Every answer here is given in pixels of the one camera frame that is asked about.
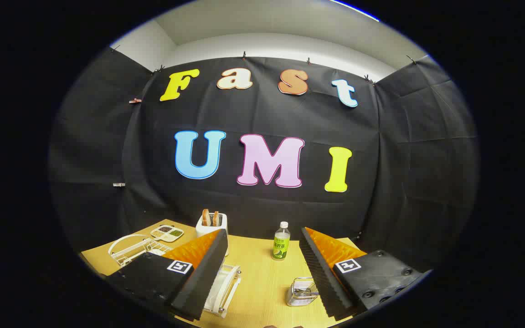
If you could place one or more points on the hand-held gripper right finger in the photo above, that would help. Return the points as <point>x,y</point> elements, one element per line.
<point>321,278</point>

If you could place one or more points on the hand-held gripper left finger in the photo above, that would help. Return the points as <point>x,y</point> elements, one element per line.
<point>198,282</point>

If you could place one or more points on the white toaster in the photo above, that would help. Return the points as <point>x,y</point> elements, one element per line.
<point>204,230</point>

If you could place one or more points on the green label drink bottle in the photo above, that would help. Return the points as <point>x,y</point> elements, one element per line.
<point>281,243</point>

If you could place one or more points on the white divided grain tray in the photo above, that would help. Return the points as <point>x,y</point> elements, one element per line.
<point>167,233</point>

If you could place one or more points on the toast bread slice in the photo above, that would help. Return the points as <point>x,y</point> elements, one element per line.
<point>216,218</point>
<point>206,217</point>

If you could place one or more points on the black backdrop cloth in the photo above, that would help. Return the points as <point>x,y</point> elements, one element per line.
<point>267,114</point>

